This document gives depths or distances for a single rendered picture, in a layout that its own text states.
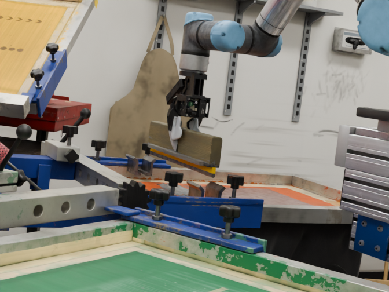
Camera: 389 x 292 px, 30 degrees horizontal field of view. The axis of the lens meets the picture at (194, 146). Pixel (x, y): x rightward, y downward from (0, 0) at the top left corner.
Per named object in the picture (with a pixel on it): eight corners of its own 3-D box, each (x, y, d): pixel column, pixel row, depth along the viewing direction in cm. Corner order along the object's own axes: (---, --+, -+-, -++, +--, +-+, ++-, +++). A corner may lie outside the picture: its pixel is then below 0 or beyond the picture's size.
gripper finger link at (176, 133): (172, 151, 188) (180, 116, 188) (163, 148, 193) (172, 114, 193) (183, 153, 189) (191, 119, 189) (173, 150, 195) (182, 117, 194)
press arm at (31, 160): (68, 176, 186) (69, 156, 185) (74, 180, 181) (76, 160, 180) (-1, 172, 178) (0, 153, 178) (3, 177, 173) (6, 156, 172)
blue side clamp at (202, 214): (250, 223, 178) (253, 195, 177) (260, 228, 173) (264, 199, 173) (136, 221, 165) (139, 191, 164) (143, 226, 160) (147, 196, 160)
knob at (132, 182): (140, 211, 157) (143, 178, 156) (150, 218, 152) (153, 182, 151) (107, 211, 154) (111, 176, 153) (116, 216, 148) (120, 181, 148)
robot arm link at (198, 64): (176, 53, 193) (203, 57, 196) (173, 70, 193) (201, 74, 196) (187, 54, 186) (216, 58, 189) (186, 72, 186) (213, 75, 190)
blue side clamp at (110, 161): (162, 182, 228) (165, 160, 227) (169, 185, 223) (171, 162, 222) (69, 178, 215) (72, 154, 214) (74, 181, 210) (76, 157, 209)
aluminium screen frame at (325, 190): (294, 185, 248) (295, 174, 247) (413, 225, 195) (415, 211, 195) (69, 174, 213) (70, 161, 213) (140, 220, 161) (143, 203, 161)
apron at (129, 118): (185, 203, 422) (206, 21, 412) (190, 205, 415) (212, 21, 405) (98, 200, 399) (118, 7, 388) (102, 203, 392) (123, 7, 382)
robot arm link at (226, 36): (259, 24, 182) (231, 24, 191) (223, 18, 175) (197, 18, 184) (254, 55, 182) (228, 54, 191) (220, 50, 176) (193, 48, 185)
